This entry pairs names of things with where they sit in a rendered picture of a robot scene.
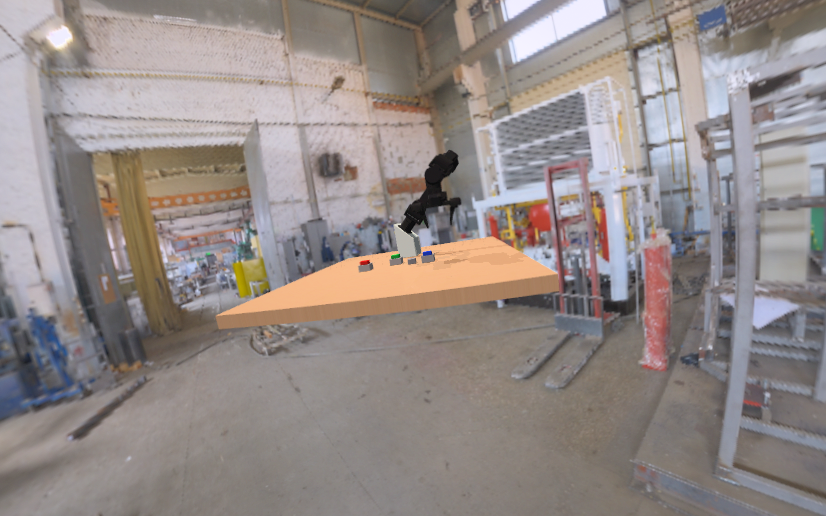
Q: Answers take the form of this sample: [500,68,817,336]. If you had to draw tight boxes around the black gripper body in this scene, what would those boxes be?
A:
[411,185,461,212]

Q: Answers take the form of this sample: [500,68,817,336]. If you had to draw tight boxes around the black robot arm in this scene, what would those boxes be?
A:
[398,150,459,234]

